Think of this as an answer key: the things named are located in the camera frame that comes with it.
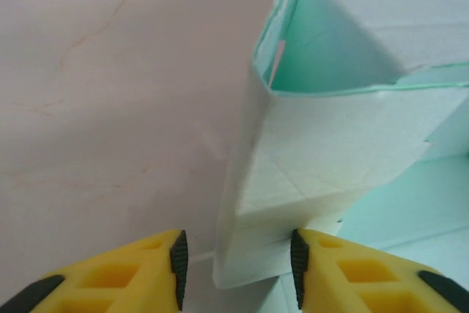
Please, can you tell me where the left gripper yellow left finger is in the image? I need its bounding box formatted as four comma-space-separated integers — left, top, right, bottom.
16, 229, 189, 313

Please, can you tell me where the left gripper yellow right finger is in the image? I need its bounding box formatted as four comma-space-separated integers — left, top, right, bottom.
289, 227, 469, 313

